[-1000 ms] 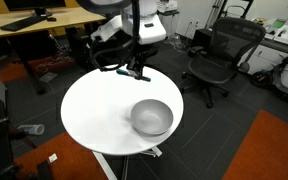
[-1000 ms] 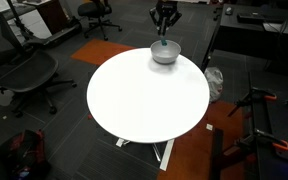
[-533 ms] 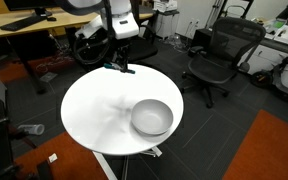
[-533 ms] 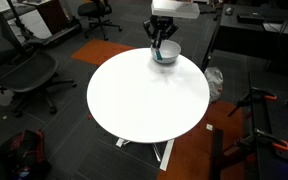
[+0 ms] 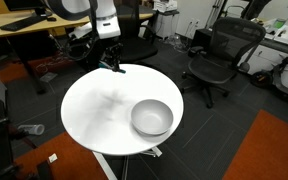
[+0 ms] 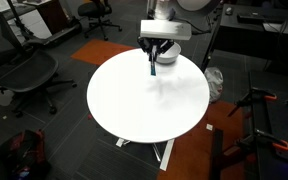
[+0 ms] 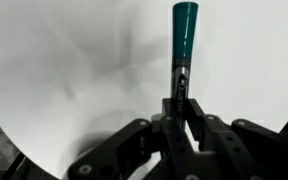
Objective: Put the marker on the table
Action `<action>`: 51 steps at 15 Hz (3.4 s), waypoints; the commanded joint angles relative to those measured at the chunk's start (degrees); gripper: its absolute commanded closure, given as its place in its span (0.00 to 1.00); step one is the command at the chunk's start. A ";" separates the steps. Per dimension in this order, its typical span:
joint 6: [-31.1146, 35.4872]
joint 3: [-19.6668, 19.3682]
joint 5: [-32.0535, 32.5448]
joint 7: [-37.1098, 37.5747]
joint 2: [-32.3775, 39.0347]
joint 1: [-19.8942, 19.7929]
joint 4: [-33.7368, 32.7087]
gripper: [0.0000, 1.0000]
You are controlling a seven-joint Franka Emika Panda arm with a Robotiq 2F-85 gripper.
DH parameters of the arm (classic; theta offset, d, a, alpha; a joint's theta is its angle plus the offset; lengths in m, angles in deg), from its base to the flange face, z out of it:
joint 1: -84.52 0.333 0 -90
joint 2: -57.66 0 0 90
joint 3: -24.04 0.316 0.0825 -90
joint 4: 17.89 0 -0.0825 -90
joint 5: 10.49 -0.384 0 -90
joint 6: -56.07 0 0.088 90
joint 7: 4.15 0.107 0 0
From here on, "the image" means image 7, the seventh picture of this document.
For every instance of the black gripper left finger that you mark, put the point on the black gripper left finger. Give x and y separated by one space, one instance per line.
174 140

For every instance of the teal capped marker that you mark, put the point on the teal capped marker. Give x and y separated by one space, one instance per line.
185 33

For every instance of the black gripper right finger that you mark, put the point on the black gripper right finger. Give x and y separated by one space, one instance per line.
237 150

